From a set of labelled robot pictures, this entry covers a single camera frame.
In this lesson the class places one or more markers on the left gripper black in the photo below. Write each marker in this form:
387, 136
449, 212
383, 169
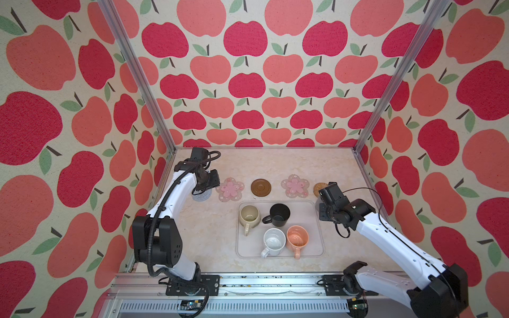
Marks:
215, 182

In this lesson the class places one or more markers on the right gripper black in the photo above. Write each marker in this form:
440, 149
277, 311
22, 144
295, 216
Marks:
322, 216

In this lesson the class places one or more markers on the grey round coaster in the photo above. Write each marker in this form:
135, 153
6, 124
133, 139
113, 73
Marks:
200, 197

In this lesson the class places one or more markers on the pink flower coaster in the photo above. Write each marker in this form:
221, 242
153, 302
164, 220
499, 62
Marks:
230, 190
295, 186

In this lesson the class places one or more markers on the woven rattan round coaster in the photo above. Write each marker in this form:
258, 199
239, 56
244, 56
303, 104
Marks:
317, 187

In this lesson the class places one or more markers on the brown wooden round coaster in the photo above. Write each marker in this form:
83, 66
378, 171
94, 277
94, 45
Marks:
261, 187

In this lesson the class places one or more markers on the beige mug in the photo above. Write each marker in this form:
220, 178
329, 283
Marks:
249, 218

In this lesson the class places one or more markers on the grey mug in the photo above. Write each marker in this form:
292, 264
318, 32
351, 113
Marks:
317, 204

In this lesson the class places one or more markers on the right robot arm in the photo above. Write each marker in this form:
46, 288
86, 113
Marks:
433, 289

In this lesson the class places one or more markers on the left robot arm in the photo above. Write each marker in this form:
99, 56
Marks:
156, 238

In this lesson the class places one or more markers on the clear plastic tray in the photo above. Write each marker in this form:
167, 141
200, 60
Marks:
302, 213

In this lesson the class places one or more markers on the peach pink mug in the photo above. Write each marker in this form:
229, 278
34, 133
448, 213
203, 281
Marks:
297, 238

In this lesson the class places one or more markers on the black mug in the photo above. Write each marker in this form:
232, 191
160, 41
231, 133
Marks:
278, 216

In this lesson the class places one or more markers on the white mug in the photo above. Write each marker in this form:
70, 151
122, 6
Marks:
274, 240

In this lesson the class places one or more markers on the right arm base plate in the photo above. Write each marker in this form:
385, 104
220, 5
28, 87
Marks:
343, 285

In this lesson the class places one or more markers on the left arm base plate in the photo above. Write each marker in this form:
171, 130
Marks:
209, 284

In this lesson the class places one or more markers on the left aluminium corner post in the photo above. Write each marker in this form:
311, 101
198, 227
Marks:
115, 24

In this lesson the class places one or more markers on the aluminium corner post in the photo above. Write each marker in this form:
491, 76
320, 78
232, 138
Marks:
431, 18
115, 24

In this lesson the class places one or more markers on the aluminium front rail frame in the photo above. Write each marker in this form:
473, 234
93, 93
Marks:
241, 294

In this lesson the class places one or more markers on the right aluminium corner post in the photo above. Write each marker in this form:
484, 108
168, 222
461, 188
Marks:
431, 18

